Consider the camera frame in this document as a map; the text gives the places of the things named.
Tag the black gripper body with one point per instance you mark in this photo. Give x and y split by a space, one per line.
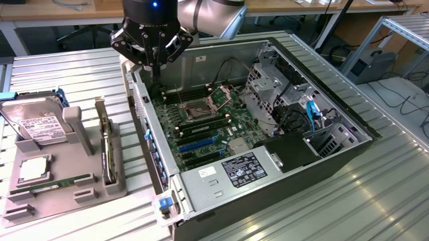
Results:
151 17

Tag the black graphics card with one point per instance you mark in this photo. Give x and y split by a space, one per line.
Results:
108 150

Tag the brown box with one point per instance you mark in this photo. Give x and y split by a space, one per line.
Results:
108 5

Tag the black office chair base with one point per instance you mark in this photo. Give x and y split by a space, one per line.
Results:
297 18
90 28

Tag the metal socket cover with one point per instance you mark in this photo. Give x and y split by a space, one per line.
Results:
221 98

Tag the CPU socket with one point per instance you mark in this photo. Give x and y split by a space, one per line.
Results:
198 110

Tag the blue disk caddy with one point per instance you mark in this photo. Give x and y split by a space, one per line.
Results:
60 94

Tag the silver disk bay cage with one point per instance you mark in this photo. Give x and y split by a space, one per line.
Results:
265 85

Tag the green motherboard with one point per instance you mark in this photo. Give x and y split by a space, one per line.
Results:
234 118

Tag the green RAM stick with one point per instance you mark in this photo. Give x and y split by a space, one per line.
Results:
43 188
201 129

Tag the long wooden desk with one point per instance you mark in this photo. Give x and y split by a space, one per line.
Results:
285 8

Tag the black expansion slot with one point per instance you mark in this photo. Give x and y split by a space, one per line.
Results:
195 140
202 160

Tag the silver hard disk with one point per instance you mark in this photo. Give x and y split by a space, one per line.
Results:
36 118

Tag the silver chipset heat sink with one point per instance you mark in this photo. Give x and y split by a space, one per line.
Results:
239 145

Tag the small white box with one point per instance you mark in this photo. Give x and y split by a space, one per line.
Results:
330 2

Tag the black slanted pole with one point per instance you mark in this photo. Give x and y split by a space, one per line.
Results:
338 17

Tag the grey parts rack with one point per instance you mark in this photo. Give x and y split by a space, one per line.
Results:
67 163

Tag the black fan shroud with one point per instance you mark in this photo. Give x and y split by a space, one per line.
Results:
288 150

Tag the silver power supply unit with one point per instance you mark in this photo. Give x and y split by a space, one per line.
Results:
207 185

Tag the silver CPU chip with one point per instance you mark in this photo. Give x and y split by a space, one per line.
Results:
34 170

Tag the grey box device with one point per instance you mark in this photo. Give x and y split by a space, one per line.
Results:
376 65

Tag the blue case latch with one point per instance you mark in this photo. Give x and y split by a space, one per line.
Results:
165 203

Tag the black open PC case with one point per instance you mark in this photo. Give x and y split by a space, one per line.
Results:
301 180

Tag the aluminium frame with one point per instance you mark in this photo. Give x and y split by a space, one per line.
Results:
402 27

